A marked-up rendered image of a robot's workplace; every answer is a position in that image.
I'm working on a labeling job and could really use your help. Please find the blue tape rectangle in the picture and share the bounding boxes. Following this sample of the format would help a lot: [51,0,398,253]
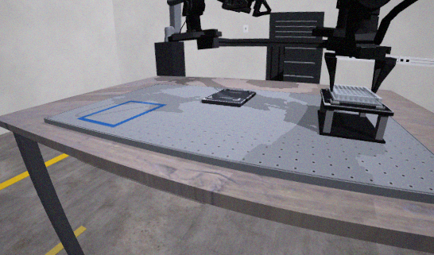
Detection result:
[77,102,165,127]

